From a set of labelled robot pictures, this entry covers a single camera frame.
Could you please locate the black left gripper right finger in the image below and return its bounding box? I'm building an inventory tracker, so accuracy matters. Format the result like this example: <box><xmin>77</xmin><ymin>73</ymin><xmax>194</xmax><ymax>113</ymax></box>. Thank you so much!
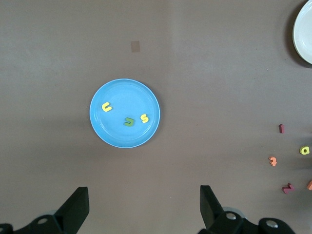
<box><xmin>198</xmin><ymin>185</ymin><xmax>295</xmax><ymax>234</ymax></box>

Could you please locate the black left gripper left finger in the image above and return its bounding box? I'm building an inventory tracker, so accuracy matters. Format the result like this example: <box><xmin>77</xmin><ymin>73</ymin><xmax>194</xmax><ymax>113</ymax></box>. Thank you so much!
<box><xmin>0</xmin><ymin>187</ymin><xmax>90</xmax><ymax>234</ymax></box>

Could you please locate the dark red letter f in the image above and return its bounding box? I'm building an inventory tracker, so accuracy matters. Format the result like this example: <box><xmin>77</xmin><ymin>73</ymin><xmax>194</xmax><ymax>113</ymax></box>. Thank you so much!
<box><xmin>281</xmin><ymin>183</ymin><xmax>295</xmax><ymax>195</ymax></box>

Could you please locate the blue plate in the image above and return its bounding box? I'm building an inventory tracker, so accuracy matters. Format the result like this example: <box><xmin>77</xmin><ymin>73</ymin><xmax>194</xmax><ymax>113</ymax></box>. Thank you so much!
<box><xmin>89</xmin><ymin>78</ymin><xmax>161</xmax><ymax>149</ymax></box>

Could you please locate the cream white plate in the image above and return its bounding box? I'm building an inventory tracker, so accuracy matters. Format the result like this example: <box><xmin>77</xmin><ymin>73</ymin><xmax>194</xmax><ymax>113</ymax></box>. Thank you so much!
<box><xmin>292</xmin><ymin>0</ymin><xmax>312</xmax><ymax>65</ymax></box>

